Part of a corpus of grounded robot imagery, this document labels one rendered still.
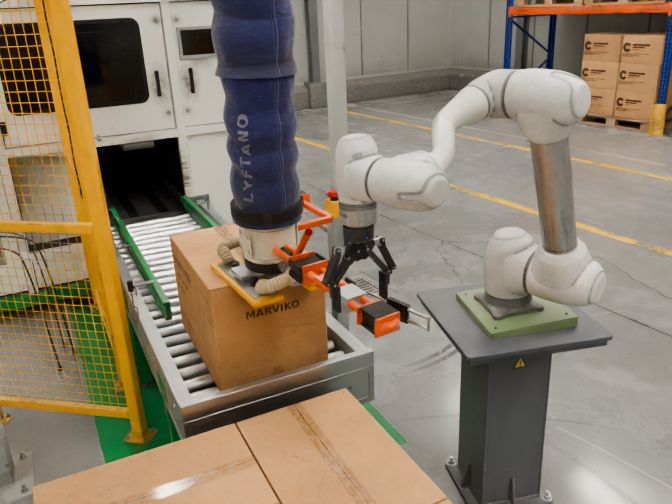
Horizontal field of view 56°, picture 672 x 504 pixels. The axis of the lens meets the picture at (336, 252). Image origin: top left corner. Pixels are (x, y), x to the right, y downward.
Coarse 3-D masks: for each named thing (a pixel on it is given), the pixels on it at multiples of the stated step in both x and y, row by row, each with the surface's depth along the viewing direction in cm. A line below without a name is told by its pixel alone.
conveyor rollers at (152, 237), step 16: (128, 224) 397; (144, 224) 400; (160, 224) 396; (176, 224) 392; (192, 224) 395; (144, 240) 368; (160, 240) 371; (128, 256) 347; (144, 256) 343; (160, 256) 346; (160, 272) 322; (144, 288) 309; (176, 288) 307; (176, 304) 290; (160, 320) 272; (176, 320) 273; (176, 336) 258; (176, 352) 248; (192, 352) 251; (336, 352) 240; (192, 368) 234; (192, 384) 225; (208, 384) 228
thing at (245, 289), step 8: (216, 264) 214; (232, 264) 207; (240, 264) 212; (216, 272) 211; (224, 272) 208; (224, 280) 206; (232, 280) 203; (240, 280) 202; (248, 280) 201; (256, 280) 196; (240, 288) 198; (248, 288) 196; (248, 296) 193; (256, 296) 192; (264, 296) 192; (272, 296) 192; (280, 296) 193; (256, 304) 189; (264, 304) 190
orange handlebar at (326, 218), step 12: (312, 204) 231; (324, 216) 221; (300, 228) 213; (276, 252) 194; (312, 276) 178; (324, 288) 173; (360, 300) 166; (372, 300) 164; (384, 324) 153; (396, 324) 153
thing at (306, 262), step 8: (296, 256) 185; (304, 256) 187; (312, 256) 187; (320, 256) 186; (288, 264) 184; (296, 264) 181; (304, 264) 183; (312, 264) 180; (320, 264) 181; (296, 272) 183; (304, 272) 179; (296, 280) 182; (304, 280) 180
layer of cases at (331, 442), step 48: (240, 432) 200; (288, 432) 197; (336, 432) 196; (384, 432) 195; (96, 480) 181; (144, 480) 180; (192, 480) 179; (240, 480) 178; (288, 480) 177; (336, 480) 177; (384, 480) 176
